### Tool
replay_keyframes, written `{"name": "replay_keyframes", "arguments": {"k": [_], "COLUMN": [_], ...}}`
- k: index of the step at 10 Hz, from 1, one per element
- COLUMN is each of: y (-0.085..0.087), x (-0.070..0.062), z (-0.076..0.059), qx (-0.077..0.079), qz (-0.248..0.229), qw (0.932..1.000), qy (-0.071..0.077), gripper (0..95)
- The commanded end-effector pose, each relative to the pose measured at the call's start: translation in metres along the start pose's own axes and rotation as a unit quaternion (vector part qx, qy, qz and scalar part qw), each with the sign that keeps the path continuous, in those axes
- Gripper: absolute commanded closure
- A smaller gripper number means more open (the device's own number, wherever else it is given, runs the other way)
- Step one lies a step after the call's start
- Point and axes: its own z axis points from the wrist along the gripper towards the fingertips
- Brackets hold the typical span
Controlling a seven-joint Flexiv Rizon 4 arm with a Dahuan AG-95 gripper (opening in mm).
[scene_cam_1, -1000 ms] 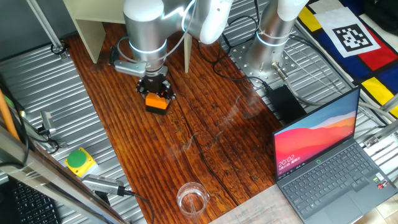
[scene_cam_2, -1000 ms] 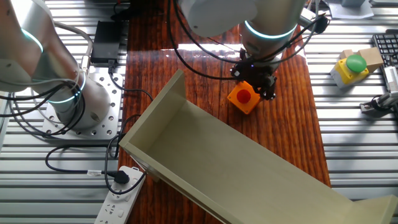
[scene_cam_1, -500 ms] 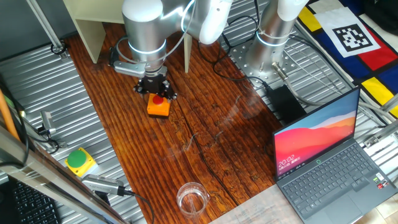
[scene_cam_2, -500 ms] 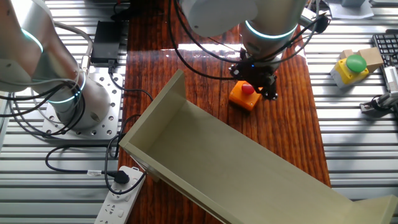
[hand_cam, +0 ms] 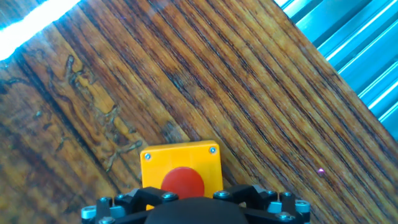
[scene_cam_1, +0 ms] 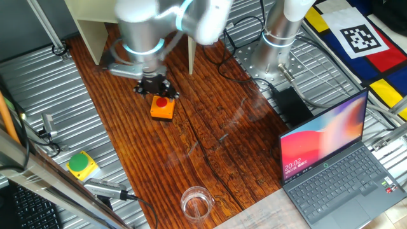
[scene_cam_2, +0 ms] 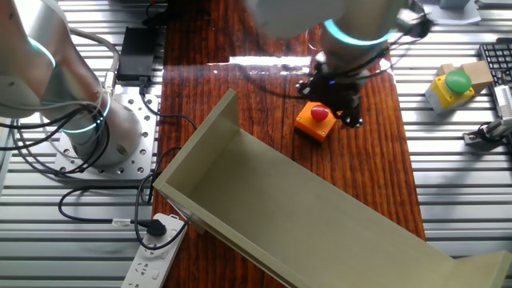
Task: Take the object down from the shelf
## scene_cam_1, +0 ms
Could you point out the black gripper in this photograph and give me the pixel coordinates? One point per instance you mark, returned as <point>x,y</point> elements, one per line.
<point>154,81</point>

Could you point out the orange box with red button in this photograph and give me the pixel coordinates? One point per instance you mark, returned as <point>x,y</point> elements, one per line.
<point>162,109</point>

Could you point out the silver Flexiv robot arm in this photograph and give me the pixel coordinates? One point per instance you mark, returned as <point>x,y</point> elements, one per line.
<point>140,28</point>

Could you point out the beige wooden shelf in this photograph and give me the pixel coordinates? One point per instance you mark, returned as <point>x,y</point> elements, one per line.
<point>92,35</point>

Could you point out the yellow box with green button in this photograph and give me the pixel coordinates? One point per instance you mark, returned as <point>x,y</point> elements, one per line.
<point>81,165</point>

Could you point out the clear glass beaker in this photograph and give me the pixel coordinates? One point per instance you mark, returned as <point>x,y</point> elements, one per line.
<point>197,203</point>

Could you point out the black power adapter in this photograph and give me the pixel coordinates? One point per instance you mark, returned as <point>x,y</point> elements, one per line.
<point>292,106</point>

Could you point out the orange pole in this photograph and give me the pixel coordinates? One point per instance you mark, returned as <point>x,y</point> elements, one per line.
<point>6,121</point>

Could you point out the translucent plastic sheet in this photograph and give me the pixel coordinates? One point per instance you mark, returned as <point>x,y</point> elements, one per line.
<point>264,213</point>

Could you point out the black keyboard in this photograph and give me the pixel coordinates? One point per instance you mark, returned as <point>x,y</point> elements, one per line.
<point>35,210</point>

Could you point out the grey open laptop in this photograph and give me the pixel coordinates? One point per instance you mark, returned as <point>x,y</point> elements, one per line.
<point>334,191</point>

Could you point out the colourful block pattern cloth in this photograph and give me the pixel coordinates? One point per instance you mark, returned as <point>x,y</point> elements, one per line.
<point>359,66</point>

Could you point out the white fiducial tag paper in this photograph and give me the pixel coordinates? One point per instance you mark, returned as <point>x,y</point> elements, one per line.
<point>359,35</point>

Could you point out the black bag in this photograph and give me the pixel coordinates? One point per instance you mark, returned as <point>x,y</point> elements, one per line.
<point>391,12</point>

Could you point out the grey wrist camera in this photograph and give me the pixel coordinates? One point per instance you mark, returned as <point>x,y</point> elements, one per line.
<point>125,70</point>

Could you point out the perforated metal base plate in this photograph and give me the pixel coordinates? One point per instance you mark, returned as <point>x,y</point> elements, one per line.
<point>245,54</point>

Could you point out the silver ribbed depth camera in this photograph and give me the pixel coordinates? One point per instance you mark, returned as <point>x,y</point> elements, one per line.
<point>105,189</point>

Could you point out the metal camera mount clamp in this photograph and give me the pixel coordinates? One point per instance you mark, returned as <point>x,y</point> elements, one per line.
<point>48,125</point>

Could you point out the aluminium corner post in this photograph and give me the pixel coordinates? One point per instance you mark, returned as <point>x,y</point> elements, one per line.
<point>47,28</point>

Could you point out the aluminium frame bar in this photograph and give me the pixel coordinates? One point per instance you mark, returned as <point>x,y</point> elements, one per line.
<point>63,197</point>

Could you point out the aluminium profile rail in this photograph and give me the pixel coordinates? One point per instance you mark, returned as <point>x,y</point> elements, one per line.
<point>388,136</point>

